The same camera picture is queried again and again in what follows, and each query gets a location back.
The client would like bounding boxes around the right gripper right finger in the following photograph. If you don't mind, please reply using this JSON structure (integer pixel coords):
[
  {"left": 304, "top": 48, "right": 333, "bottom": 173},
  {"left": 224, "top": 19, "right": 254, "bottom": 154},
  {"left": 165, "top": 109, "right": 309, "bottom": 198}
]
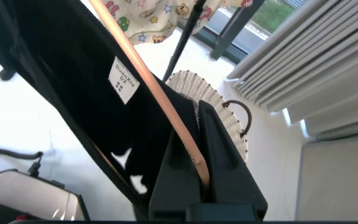
[{"left": 197, "top": 100, "right": 269, "bottom": 222}]

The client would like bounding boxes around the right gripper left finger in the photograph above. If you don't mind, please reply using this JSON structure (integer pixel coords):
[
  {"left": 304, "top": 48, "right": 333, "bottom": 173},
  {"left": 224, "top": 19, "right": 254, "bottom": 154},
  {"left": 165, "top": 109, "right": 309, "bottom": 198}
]
[{"left": 149, "top": 129, "right": 206, "bottom": 222}]

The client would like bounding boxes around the pink clothes hanger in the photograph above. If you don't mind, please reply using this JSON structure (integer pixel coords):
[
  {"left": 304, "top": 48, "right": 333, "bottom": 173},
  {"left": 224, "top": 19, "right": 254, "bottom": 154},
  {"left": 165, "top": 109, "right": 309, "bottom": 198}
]
[{"left": 88, "top": 0, "right": 211, "bottom": 189}]

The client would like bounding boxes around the black garment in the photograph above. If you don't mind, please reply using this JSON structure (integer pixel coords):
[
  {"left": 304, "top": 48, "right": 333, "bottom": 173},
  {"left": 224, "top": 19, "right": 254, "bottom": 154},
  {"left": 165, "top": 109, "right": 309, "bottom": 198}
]
[{"left": 0, "top": 0, "right": 200, "bottom": 222}]

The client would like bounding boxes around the cream printed garment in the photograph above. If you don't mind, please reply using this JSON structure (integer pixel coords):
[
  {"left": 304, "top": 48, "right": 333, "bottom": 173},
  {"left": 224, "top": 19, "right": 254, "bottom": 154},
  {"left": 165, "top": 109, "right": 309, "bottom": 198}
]
[{"left": 99, "top": 0, "right": 256, "bottom": 46}]

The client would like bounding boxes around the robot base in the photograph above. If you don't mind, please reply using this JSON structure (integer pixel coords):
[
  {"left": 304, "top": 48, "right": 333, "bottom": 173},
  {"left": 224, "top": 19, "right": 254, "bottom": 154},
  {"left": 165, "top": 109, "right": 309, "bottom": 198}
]
[{"left": 0, "top": 169, "right": 90, "bottom": 222}]

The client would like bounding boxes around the white laundry basket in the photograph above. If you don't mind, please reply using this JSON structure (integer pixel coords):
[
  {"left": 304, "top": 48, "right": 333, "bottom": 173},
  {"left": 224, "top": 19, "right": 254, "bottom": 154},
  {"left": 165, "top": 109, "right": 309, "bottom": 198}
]
[{"left": 165, "top": 70, "right": 253, "bottom": 163}]

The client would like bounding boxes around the black clothes rack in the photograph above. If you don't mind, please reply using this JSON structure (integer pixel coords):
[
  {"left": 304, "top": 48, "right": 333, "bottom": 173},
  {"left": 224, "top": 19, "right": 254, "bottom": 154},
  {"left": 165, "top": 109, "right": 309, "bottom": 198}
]
[{"left": 0, "top": 0, "right": 208, "bottom": 83}]

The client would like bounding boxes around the beige curtain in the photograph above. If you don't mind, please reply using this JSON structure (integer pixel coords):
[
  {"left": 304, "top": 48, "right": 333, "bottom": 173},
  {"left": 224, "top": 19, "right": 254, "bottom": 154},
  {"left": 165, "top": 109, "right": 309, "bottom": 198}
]
[{"left": 225, "top": 0, "right": 358, "bottom": 141}]

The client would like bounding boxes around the window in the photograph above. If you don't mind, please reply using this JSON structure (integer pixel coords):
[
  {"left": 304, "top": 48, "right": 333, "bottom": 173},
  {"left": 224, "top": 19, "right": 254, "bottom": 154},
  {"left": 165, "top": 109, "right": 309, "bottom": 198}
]
[{"left": 177, "top": 0, "right": 309, "bottom": 65}]

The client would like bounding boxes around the black cable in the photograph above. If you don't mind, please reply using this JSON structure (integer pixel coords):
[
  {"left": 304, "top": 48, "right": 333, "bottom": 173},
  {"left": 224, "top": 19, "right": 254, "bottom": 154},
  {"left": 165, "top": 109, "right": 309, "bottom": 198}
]
[{"left": 0, "top": 145, "right": 45, "bottom": 178}]

